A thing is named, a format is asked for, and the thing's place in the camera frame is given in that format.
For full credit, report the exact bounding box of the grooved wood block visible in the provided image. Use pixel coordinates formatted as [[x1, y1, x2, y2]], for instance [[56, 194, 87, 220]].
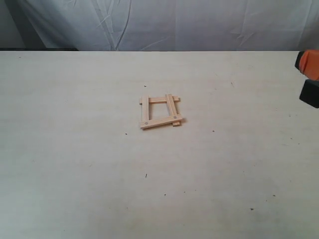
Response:
[[162, 94, 182, 127]]

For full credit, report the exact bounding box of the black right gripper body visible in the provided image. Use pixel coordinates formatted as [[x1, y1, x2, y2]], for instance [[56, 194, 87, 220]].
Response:
[[299, 79, 319, 109]]

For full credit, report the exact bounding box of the plain wooden stick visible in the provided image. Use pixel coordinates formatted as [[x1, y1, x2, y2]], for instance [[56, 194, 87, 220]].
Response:
[[141, 95, 149, 122]]

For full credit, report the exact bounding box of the white backdrop cloth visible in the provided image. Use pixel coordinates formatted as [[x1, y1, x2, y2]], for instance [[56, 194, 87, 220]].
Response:
[[0, 0, 319, 51]]

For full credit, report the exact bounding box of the wooden stick with two holes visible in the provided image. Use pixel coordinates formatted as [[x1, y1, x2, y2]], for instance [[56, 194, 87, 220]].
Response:
[[140, 114, 182, 129]]

